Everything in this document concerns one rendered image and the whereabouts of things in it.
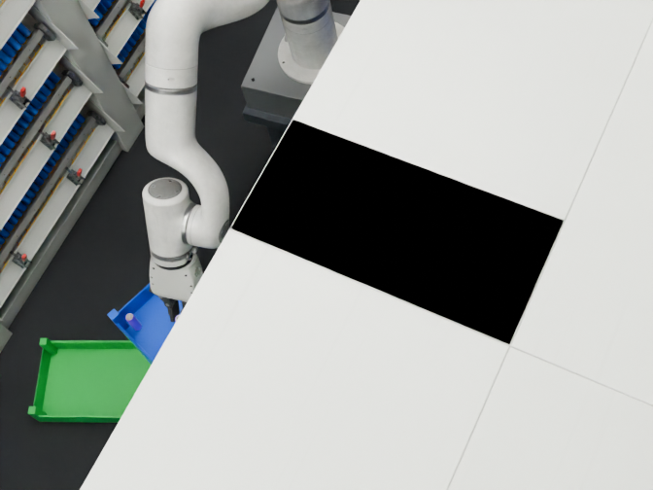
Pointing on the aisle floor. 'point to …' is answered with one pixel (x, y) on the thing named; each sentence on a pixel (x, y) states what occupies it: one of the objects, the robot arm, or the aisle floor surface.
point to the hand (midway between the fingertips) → (180, 311)
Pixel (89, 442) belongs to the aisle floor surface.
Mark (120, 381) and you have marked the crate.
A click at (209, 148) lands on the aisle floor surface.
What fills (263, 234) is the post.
